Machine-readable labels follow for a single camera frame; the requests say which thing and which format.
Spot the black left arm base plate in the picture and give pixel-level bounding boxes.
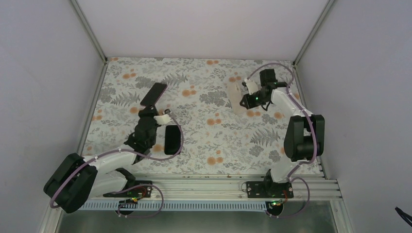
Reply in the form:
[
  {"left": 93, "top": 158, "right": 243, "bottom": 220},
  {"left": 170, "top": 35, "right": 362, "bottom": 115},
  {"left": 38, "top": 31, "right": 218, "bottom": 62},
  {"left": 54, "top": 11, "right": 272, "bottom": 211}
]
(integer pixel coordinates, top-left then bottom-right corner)
[{"left": 103, "top": 181, "right": 153, "bottom": 199}]

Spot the aluminium corner post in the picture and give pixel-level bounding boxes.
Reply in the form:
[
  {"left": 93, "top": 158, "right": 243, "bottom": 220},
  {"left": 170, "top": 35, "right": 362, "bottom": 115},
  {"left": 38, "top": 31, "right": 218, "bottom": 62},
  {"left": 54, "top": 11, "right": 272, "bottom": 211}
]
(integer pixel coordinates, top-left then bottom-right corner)
[
  {"left": 293, "top": 0, "right": 335, "bottom": 67},
  {"left": 70, "top": 0, "right": 108, "bottom": 68}
]

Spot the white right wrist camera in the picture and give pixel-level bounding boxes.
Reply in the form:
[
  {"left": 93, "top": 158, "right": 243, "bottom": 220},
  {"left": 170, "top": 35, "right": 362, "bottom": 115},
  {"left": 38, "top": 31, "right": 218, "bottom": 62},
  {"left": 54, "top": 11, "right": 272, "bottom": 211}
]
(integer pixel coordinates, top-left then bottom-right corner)
[{"left": 242, "top": 78, "right": 259, "bottom": 95}]

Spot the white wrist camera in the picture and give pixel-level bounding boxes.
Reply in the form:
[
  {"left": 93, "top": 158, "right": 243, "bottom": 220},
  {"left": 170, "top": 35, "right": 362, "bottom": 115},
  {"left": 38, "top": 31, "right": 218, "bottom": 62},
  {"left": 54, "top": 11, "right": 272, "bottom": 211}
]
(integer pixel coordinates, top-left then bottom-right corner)
[
  {"left": 154, "top": 109, "right": 172, "bottom": 125},
  {"left": 242, "top": 78, "right": 259, "bottom": 95}
]

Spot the grey slotted cable duct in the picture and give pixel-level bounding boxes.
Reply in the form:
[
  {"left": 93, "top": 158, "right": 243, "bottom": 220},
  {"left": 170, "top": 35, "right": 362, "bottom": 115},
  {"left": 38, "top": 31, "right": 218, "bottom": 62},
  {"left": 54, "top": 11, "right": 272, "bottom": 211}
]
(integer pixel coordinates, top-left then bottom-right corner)
[{"left": 79, "top": 200, "right": 267, "bottom": 212}]

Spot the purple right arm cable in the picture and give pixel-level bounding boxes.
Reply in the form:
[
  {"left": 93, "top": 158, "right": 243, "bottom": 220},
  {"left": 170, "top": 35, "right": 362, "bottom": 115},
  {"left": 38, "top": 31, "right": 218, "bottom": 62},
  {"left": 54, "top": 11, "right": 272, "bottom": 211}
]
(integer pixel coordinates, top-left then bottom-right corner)
[{"left": 245, "top": 62, "right": 320, "bottom": 219}]

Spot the black object at edge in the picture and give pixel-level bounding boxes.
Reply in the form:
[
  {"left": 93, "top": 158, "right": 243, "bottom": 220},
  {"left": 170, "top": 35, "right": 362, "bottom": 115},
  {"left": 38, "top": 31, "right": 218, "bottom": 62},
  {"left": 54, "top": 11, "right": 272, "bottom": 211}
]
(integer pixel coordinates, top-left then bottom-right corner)
[{"left": 395, "top": 207, "right": 412, "bottom": 227}]

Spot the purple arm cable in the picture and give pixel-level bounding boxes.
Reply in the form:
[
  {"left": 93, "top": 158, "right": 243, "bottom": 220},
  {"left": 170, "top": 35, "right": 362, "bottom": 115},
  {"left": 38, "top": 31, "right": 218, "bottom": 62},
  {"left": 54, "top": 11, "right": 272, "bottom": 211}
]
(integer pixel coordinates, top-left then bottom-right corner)
[
  {"left": 49, "top": 109, "right": 185, "bottom": 218},
  {"left": 245, "top": 62, "right": 320, "bottom": 219}
]

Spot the aluminium front rail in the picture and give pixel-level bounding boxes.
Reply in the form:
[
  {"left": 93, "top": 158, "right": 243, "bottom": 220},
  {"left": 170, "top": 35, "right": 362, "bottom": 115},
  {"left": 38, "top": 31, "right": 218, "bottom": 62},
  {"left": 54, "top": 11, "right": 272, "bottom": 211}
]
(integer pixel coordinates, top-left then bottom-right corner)
[{"left": 135, "top": 174, "right": 342, "bottom": 201}]

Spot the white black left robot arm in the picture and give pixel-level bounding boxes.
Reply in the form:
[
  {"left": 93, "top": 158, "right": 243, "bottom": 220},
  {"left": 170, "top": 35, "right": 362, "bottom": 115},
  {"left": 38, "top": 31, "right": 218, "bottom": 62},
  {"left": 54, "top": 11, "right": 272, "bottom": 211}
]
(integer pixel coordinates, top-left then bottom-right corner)
[{"left": 43, "top": 106, "right": 172, "bottom": 213}]

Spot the cream phone case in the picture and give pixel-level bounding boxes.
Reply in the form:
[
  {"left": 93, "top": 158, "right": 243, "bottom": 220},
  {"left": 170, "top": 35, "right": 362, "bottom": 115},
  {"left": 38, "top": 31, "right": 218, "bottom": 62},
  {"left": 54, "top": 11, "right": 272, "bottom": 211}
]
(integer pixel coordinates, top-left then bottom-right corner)
[{"left": 227, "top": 82, "right": 246, "bottom": 115}]

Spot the floral patterned table mat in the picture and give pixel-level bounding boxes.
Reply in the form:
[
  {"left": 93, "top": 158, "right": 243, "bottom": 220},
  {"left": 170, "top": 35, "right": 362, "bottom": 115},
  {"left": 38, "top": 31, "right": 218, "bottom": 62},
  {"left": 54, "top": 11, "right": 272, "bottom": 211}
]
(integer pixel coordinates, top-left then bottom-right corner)
[{"left": 82, "top": 57, "right": 292, "bottom": 175}]

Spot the magenta phone black screen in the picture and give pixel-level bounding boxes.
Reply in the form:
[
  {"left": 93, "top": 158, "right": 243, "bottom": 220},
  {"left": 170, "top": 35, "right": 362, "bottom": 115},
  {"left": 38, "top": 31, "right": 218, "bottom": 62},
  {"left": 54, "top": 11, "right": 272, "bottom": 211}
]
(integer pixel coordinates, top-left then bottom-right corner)
[{"left": 140, "top": 83, "right": 168, "bottom": 107}]

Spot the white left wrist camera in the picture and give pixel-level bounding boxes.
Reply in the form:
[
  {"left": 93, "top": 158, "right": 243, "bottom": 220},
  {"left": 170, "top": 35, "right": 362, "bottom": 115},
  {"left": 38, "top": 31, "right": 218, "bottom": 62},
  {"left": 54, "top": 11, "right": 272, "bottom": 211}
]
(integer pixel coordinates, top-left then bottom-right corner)
[{"left": 154, "top": 109, "right": 172, "bottom": 125}]

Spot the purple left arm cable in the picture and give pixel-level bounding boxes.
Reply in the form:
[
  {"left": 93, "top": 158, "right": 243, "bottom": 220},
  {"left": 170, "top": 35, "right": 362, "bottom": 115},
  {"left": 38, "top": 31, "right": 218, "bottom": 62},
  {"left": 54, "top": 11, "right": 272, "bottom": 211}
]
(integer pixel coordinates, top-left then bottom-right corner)
[{"left": 49, "top": 109, "right": 185, "bottom": 218}]

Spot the left aluminium corner post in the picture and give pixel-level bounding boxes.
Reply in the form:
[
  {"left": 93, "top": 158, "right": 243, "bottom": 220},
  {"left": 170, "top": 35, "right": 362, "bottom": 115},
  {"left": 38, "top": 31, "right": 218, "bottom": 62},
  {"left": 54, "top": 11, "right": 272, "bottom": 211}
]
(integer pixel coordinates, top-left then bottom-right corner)
[{"left": 70, "top": 0, "right": 108, "bottom": 68}]

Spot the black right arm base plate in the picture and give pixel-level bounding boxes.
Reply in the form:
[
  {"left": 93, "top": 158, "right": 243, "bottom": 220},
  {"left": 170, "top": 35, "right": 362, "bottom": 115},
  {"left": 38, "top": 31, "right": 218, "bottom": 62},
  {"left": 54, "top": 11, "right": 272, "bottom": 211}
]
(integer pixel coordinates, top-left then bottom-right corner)
[{"left": 246, "top": 181, "right": 294, "bottom": 199}]

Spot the right aluminium corner post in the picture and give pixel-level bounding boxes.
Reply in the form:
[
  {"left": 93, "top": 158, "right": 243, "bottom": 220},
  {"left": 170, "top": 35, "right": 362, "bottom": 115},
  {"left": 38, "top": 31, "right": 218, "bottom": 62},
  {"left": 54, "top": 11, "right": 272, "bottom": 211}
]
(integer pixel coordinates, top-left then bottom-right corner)
[{"left": 293, "top": 0, "right": 335, "bottom": 67}]

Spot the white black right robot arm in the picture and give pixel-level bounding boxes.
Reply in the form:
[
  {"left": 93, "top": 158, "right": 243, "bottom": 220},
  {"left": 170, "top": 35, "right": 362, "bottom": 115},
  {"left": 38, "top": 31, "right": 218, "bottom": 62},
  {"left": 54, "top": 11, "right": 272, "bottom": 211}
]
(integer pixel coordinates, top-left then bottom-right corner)
[{"left": 240, "top": 69, "right": 325, "bottom": 198}]

